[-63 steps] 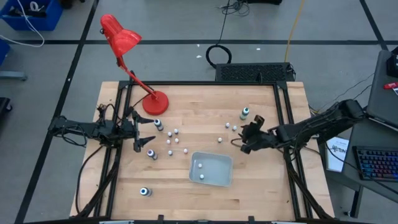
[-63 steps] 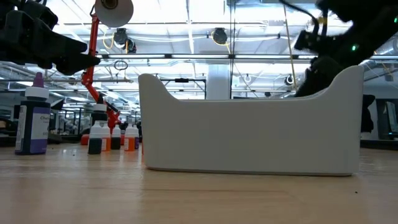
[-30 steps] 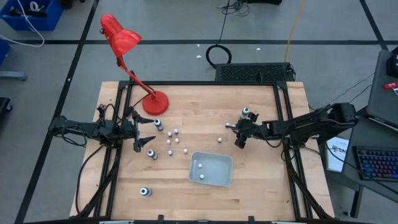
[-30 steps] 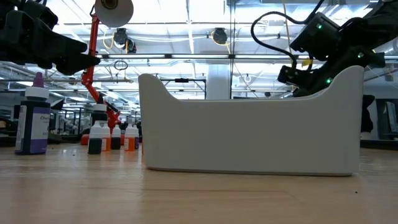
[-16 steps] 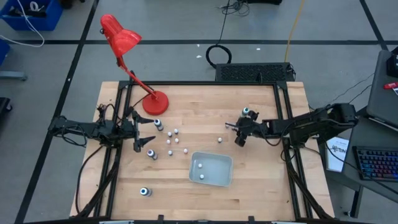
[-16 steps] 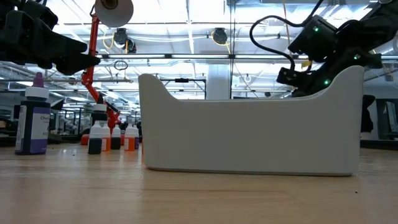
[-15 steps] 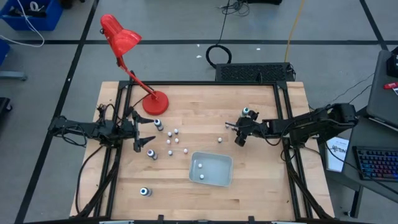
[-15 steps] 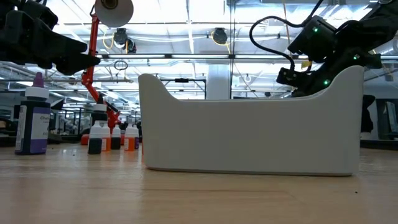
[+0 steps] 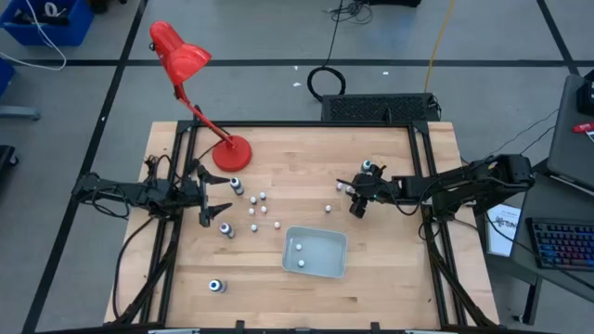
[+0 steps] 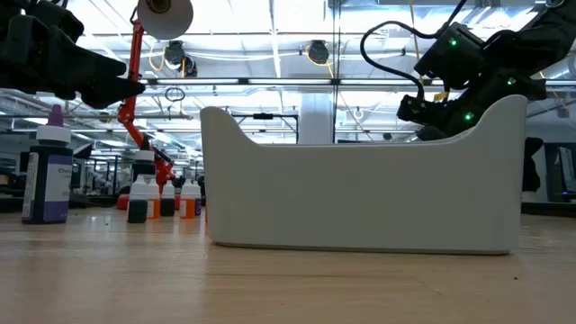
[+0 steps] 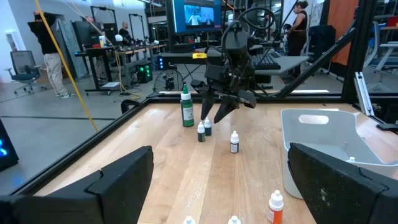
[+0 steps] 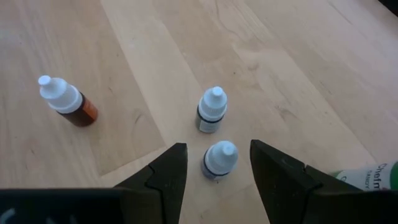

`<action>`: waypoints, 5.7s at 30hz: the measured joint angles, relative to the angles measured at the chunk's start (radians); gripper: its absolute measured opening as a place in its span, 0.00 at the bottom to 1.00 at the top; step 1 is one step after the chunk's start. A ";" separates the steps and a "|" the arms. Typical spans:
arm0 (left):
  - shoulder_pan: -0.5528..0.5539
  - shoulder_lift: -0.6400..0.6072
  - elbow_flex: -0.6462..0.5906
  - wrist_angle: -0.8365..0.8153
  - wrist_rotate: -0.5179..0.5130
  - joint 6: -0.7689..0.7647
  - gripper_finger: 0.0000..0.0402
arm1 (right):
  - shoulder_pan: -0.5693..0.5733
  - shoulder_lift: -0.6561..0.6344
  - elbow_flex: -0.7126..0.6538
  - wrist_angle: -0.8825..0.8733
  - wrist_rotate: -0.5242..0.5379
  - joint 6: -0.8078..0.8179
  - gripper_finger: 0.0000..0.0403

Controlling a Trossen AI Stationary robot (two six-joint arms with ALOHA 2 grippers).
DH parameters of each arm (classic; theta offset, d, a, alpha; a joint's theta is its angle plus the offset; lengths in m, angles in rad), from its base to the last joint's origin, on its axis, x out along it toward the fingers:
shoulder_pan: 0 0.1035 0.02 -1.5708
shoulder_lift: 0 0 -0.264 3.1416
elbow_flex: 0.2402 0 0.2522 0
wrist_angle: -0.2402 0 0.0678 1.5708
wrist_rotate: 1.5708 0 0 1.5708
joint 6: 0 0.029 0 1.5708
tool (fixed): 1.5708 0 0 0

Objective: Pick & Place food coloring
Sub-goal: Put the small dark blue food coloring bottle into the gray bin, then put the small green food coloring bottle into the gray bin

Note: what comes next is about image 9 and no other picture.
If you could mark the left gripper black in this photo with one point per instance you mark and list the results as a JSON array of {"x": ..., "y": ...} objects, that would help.
[{"x": 190, "y": 192}]

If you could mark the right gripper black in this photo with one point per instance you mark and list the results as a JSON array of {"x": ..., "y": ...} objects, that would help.
[{"x": 376, "y": 188}]

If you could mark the black food coloring bottle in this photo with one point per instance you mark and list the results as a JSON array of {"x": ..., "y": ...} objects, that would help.
[{"x": 236, "y": 183}]

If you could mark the green food coloring bottle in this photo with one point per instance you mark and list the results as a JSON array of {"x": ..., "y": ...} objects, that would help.
[{"x": 366, "y": 164}]

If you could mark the purple food coloring bottle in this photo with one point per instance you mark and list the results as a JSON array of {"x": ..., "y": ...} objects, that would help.
[{"x": 225, "y": 228}]

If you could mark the grey plastic bin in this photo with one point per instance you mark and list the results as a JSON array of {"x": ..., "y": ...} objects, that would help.
[{"x": 325, "y": 250}]

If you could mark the blue food coloring bottle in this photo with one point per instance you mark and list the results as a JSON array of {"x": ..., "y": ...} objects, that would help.
[{"x": 215, "y": 285}]

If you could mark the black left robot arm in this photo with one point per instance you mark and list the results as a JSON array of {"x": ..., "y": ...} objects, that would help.
[{"x": 116, "y": 190}]

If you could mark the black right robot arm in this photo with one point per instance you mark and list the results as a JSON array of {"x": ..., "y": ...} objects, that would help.
[{"x": 464, "y": 185}]

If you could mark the red desk lamp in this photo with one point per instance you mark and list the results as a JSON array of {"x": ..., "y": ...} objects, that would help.
[{"x": 232, "y": 154}]

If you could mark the black computer case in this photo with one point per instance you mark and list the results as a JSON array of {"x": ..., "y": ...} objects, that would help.
[{"x": 371, "y": 107}]

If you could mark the silver aluminium bar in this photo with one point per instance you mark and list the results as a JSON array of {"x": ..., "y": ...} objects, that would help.
[
  {"x": 174, "y": 331},
  {"x": 429, "y": 331}
]

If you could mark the white paper sheet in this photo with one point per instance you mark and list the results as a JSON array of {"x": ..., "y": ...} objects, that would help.
[{"x": 501, "y": 232}]

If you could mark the dark grey desk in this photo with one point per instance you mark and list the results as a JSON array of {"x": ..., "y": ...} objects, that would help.
[{"x": 557, "y": 209}]

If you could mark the grey metal bar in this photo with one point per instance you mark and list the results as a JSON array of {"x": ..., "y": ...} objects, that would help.
[{"x": 18, "y": 113}]

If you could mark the backlit black keyboard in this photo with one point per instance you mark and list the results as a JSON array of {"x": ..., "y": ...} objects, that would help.
[{"x": 564, "y": 243}]

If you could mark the grey table top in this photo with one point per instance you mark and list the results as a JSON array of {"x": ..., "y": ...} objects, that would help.
[{"x": 568, "y": 153}]

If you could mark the blue storage bin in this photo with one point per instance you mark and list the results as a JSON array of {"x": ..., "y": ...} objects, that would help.
[{"x": 69, "y": 28}]

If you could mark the red marker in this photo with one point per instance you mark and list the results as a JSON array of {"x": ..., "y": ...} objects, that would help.
[{"x": 584, "y": 127}]

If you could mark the black device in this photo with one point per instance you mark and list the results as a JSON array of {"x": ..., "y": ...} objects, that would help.
[{"x": 587, "y": 95}]

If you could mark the black aluminium table frame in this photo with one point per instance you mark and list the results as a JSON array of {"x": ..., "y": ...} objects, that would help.
[{"x": 301, "y": 124}]

